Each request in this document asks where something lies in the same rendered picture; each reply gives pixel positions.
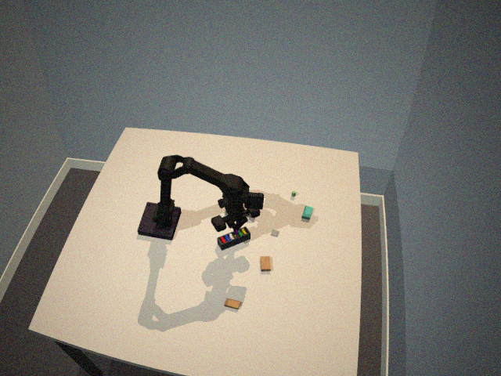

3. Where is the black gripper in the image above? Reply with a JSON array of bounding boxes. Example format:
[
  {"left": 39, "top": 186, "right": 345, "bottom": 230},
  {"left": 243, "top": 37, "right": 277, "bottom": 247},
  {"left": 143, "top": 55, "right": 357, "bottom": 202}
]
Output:
[{"left": 211, "top": 203, "right": 260, "bottom": 232}]

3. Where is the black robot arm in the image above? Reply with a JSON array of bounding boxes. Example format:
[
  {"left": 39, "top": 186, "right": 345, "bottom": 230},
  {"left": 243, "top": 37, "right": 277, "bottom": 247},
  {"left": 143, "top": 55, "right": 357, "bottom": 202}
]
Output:
[{"left": 152, "top": 154, "right": 264, "bottom": 230}]

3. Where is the teal rectangular block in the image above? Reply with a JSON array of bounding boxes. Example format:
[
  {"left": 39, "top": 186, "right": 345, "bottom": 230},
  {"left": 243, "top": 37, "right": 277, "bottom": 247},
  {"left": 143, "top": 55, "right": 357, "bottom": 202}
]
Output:
[{"left": 302, "top": 206, "right": 313, "bottom": 220}]

